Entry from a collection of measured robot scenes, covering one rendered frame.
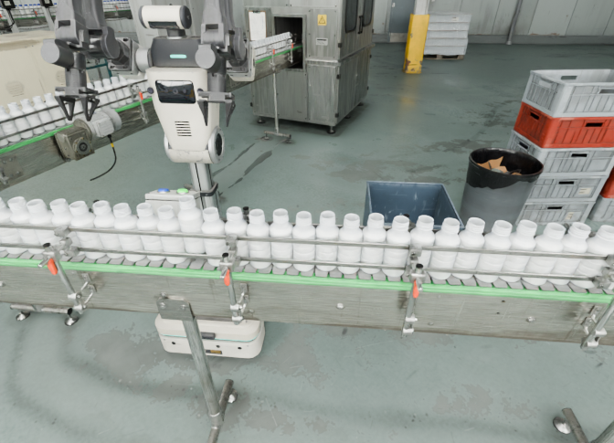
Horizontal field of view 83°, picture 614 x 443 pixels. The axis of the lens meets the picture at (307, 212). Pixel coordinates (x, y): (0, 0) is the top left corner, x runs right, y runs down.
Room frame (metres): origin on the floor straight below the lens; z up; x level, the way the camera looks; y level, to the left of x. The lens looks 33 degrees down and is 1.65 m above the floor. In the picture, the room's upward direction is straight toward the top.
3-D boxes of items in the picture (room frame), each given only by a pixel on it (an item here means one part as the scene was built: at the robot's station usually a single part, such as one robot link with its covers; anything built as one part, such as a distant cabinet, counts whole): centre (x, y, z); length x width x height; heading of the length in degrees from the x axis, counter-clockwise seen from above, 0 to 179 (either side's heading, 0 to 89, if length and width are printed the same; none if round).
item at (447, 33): (10.05, -3.40, 0.50); 1.24 x 1.03 x 1.00; 88
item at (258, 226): (0.73, 0.13, 1.08); 0.06 x 0.06 x 0.17
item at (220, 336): (1.41, 0.48, 0.24); 0.68 x 0.53 x 0.41; 175
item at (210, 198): (1.42, 0.48, 0.66); 0.11 x 0.11 x 0.40; 85
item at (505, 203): (2.16, -1.34, 0.32); 0.45 x 0.45 x 0.64
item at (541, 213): (2.50, -1.94, 0.11); 0.61 x 0.41 x 0.22; 90
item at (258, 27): (4.69, 0.58, 1.22); 0.23 x 0.04 x 0.32; 67
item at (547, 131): (2.50, -1.94, 0.78); 0.61 x 0.41 x 0.22; 91
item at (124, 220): (0.76, 0.48, 1.08); 0.06 x 0.06 x 0.17
